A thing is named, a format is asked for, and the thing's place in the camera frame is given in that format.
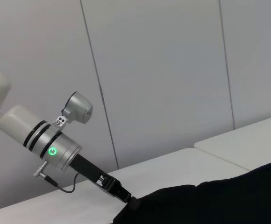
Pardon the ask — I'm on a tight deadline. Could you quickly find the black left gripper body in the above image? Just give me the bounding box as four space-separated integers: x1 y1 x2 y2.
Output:
69 154 132 202

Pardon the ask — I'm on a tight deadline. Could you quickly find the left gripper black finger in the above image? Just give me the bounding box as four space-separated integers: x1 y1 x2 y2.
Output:
125 195 141 211

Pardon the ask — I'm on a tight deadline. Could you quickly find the black T-shirt with white print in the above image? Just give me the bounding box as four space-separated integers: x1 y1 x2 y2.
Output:
112 156 271 224

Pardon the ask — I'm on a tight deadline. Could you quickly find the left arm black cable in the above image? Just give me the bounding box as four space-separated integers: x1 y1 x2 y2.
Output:
32 160 79 194

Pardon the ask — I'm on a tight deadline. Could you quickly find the silver camera mount bracket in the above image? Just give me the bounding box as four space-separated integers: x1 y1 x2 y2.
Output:
52 115 68 129

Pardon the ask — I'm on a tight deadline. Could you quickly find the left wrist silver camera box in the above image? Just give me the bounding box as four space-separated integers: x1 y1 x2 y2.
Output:
62 91 94 125

